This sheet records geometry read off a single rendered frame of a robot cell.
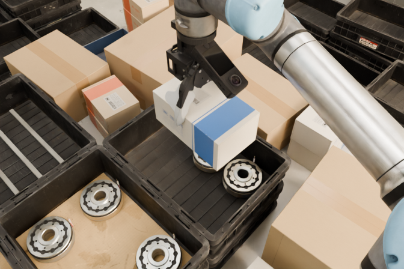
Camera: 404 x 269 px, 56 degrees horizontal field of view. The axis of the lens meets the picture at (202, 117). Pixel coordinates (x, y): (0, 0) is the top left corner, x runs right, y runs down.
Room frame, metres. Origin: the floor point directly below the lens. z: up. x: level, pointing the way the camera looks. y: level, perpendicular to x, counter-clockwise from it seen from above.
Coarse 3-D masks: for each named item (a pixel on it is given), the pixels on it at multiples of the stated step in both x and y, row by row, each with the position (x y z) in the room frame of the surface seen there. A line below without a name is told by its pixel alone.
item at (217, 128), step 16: (176, 80) 0.61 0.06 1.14; (160, 96) 0.56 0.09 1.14; (208, 96) 0.56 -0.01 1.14; (224, 96) 0.56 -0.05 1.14; (160, 112) 0.56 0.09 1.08; (192, 112) 0.51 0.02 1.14; (208, 112) 0.51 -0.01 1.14; (224, 112) 0.51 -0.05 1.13; (240, 112) 0.51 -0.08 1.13; (256, 112) 0.51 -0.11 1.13; (176, 128) 0.52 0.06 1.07; (192, 128) 0.48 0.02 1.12; (208, 128) 0.47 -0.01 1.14; (224, 128) 0.47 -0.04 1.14; (240, 128) 0.47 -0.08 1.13; (256, 128) 0.51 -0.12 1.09; (192, 144) 0.49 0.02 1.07; (208, 144) 0.45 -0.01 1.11; (224, 144) 0.44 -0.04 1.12; (240, 144) 0.48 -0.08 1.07; (208, 160) 0.45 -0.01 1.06; (224, 160) 0.45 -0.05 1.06
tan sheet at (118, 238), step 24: (48, 216) 0.44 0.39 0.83; (72, 216) 0.44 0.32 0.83; (120, 216) 0.44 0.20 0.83; (144, 216) 0.44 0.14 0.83; (24, 240) 0.38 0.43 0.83; (48, 240) 0.38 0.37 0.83; (96, 240) 0.38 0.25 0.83; (120, 240) 0.38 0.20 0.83; (48, 264) 0.32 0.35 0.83; (72, 264) 0.32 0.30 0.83; (96, 264) 0.32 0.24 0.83; (120, 264) 0.32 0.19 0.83
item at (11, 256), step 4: (0, 240) 0.33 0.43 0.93; (0, 244) 0.33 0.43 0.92; (4, 244) 0.32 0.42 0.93; (0, 248) 0.32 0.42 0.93; (4, 248) 0.32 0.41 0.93; (4, 252) 0.31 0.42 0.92; (8, 252) 0.31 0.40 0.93; (4, 256) 0.30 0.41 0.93; (8, 256) 0.30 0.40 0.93; (12, 256) 0.30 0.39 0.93; (8, 260) 0.29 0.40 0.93; (12, 260) 0.29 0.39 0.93; (16, 260) 0.29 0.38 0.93; (12, 264) 0.28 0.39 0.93; (16, 264) 0.28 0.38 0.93; (16, 268) 0.27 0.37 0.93; (20, 268) 0.27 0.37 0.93
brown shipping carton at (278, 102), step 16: (240, 64) 0.99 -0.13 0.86; (256, 64) 0.99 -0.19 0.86; (256, 80) 0.91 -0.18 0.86; (272, 80) 0.91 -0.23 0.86; (288, 80) 0.91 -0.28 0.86; (240, 96) 0.83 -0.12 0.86; (256, 96) 0.83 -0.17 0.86; (272, 96) 0.83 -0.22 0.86; (288, 96) 0.83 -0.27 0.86; (272, 112) 0.76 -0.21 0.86; (288, 112) 0.76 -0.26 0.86; (272, 128) 0.70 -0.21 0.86; (288, 128) 0.75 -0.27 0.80; (272, 144) 0.70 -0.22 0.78
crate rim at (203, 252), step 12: (84, 156) 0.55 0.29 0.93; (108, 156) 0.55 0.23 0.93; (120, 168) 0.52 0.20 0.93; (48, 180) 0.48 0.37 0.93; (132, 180) 0.48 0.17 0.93; (36, 192) 0.45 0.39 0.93; (12, 204) 0.42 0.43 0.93; (0, 216) 0.39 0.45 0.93; (180, 216) 0.39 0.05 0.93; (0, 228) 0.36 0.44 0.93; (192, 228) 0.36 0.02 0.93; (12, 240) 0.33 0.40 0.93; (204, 240) 0.33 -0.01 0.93; (12, 252) 0.31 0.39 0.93; (204, 252) 0.31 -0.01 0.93; (24, 264) 0.28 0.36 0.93; (192, 264) 0.28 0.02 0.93
